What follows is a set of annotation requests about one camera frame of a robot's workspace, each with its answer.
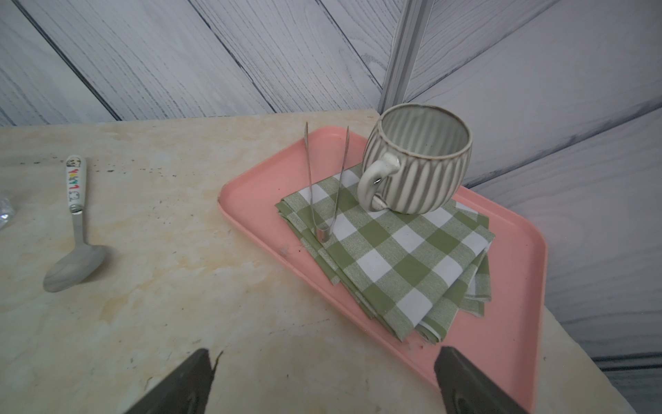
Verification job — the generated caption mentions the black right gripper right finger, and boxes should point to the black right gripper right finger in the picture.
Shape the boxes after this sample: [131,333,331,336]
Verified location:
[434,346,527,414]

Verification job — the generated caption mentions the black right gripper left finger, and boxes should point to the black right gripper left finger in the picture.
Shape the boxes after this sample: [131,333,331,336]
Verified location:
[127,348,215,414]

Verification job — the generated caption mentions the pink serving tray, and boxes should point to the pink serving tray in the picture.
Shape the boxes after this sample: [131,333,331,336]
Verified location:
[218,127,548,410]

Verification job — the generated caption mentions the green checkered cloth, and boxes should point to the green checkered cloth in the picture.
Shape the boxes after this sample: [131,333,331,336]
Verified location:
[276,165,495,343]

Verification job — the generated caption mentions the metal spoon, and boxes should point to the metal spoon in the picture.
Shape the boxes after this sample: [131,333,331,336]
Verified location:
[42,155,106,293]

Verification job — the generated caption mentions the metal tweezers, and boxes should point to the metal tweezers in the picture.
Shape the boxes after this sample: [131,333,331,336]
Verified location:
[302,121,352,244]

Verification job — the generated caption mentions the striped ceramic mug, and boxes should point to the striped ceramic mug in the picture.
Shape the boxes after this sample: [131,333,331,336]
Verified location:
[357,103,473,215]

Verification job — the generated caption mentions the clear plastic cup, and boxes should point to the clear plastic cup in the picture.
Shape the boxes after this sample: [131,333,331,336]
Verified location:
[0,197,16,229]

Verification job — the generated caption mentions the right aluminium frame post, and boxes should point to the right aluminium frame post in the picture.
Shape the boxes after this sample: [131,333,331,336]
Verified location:
[377,0,434,114]

